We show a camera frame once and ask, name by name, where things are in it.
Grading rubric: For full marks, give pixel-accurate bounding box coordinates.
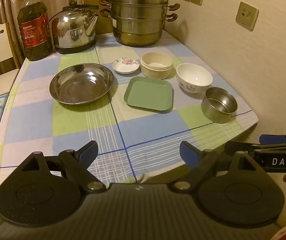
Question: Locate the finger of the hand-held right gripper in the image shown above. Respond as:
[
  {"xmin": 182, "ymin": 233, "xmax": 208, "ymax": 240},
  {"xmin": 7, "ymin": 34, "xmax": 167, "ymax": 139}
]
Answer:
[
  {"xmin": 259, "ymin": 134, "xmax": 286, "ymax": 145},
  {"xmin": 224, "ymin": 141, "xmax": 286, "ymax": 156}
]

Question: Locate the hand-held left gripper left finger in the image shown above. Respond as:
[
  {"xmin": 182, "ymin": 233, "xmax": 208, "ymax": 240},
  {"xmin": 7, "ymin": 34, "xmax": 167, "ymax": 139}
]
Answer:
[{"xmin": 18, "ymin": 140, "xmax": 106, "ymax": 193}]

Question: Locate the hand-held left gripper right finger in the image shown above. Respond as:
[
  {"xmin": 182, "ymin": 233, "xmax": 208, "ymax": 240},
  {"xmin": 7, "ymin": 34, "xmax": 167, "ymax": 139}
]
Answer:
[{"xmin": 169, "ymin": 141, "xmax": 266, "ymax": 192}]

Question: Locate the small stainless steel bowl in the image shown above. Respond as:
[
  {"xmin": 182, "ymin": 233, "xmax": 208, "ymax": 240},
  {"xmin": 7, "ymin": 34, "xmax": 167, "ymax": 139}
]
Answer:
[{"xmin": 201, "ymin": 87, "xmax": 238, "ymax": 123}]

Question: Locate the large stainless steel basin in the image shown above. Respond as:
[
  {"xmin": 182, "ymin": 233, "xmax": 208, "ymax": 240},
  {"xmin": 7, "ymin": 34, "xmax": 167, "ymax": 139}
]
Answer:
[{"xmin": 49, "ymin": 63, "xmax": 115, "ymax": 105}]

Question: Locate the green square plate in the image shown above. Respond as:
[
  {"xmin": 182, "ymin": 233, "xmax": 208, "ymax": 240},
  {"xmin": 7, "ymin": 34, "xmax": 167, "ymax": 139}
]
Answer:
[{"xmin": 123, "ymin": 77, "xmax": 174, "ymax": 113}]

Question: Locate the white floral bowl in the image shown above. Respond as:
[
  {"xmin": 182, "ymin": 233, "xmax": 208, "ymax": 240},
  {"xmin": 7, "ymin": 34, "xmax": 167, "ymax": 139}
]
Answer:
[{"xmin": 176, "ymin": 63, "xmax": 213, "ymax": 95}]

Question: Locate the cream ribbed bowl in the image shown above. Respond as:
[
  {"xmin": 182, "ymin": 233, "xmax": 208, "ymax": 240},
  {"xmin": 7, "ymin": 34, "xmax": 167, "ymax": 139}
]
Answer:
[{"xmin": 140, "ymin": 52, "xmax": 174, "ymax": 79}]

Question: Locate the small floral white dish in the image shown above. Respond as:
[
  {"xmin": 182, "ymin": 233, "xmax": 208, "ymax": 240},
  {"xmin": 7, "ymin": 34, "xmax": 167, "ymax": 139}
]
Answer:
[{"xmin": 112, "ymin": 57, "xmax": 141, "ymax": 75}]

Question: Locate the checkered pastel tablecloth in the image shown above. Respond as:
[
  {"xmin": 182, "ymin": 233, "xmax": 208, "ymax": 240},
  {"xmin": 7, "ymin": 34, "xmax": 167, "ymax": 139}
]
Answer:
[{"xmin": 0, "ymin": 30, "xmax": 258, "ymax": 205}]

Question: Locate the stainless steel kettle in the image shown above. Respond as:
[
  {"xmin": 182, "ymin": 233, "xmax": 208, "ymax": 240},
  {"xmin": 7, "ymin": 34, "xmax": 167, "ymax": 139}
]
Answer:
[{"xmin": 49, "ymin": 1, "xmax": 99, "ymax": 55}]

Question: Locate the cooking oil bottle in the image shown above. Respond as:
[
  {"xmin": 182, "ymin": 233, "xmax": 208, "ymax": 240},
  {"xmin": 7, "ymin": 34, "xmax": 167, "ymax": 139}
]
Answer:
[{"xmin": 16, "ymin": 0, "xmax": 53, "ymax": 62}]

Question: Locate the stainless steel steamer pot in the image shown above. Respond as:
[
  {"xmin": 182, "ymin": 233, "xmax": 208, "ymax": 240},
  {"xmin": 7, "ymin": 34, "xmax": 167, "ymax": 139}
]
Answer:
[{"xmin": 98, "ymin": 0, "xmax": 181, "ymax": 47}]

